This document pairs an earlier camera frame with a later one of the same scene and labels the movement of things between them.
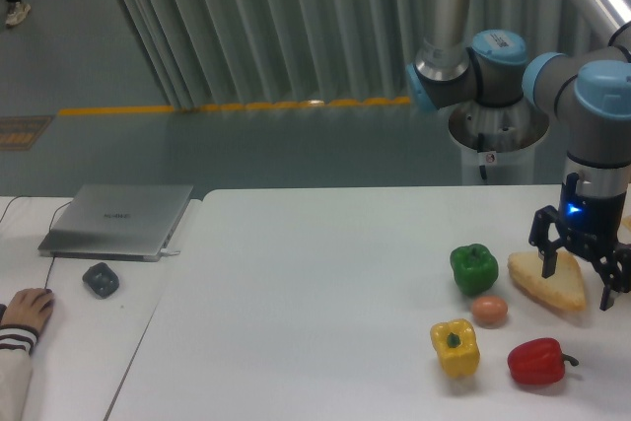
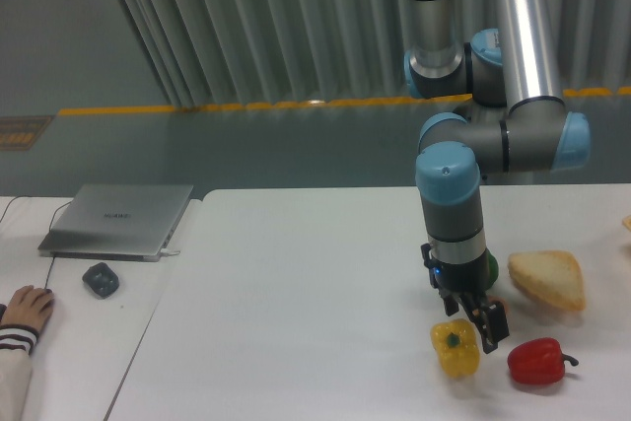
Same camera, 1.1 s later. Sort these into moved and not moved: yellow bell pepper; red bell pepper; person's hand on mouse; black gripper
Moved: black gripper
Not moved: red bell pepper; yellow bell pepper; person's hand on mouse
